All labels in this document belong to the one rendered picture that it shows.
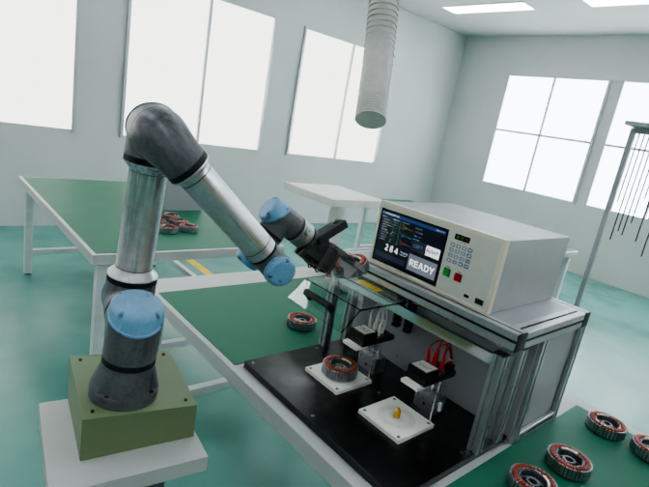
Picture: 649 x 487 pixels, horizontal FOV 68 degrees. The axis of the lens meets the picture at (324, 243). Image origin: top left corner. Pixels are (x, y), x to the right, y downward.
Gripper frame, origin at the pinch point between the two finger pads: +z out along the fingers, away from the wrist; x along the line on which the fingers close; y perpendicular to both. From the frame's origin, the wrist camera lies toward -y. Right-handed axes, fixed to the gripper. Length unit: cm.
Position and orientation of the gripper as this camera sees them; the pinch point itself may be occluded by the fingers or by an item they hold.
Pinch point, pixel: (352, 266)
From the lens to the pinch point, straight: 147.1
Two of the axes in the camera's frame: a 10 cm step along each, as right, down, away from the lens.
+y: -5.1, 8.4, -2.0
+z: 6.3, 5.2, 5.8
